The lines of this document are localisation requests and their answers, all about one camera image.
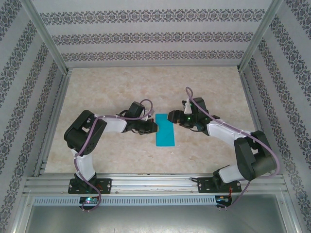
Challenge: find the slotted grey cable duct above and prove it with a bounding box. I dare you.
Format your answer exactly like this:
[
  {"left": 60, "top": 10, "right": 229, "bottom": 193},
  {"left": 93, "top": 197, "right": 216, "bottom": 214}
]
[{"left": 33, "top": 196, "right": 217, "bottom": 206}]

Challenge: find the aluminium side rail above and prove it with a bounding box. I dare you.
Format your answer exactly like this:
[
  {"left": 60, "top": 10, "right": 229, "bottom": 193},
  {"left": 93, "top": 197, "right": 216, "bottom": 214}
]
[
  {"left": 33, "top": 69, "right": 73, "bottom": 177},
  {"left": 239, "top": 69, "right": 277, "bottom": 175}
]

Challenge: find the teal cloth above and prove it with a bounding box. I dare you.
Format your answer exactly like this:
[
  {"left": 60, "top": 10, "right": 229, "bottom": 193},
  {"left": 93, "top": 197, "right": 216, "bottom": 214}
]
[{"left": 155, "top": 113, "right": 176, "bottom": 147}]

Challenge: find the aluminium mounting rail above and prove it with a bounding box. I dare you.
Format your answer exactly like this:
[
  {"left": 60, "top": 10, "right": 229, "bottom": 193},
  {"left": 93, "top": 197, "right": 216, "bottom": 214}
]
[{"left": 23, "top": 172, "right": 287, "bottom": 195}]

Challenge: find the aluminium frame post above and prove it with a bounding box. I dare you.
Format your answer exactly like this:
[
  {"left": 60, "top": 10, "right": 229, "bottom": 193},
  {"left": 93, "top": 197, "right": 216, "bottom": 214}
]
[
  {"left": 237, "top": 0, "right": 284, "bottom": 71},
  {"left": 21, "top": 0, "right": 71, "bottom": 75}
]

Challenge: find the grey metal panel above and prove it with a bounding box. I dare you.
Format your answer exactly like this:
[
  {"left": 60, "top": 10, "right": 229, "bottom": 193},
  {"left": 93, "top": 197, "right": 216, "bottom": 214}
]
[{"left": 14, "top": 194, "right": 299, "bottom": 233}]

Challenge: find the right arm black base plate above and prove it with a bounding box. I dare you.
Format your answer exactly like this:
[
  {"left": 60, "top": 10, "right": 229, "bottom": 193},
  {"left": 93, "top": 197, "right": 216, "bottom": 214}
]
[{"left": 198, "top": 177, "right": 242, "bottom": 194}]

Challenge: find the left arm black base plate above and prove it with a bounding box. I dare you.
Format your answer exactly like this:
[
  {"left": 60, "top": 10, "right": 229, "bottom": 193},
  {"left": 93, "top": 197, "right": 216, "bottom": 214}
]
[{"left": 68, "top": 178, "right": 112, "bottom": 195}]

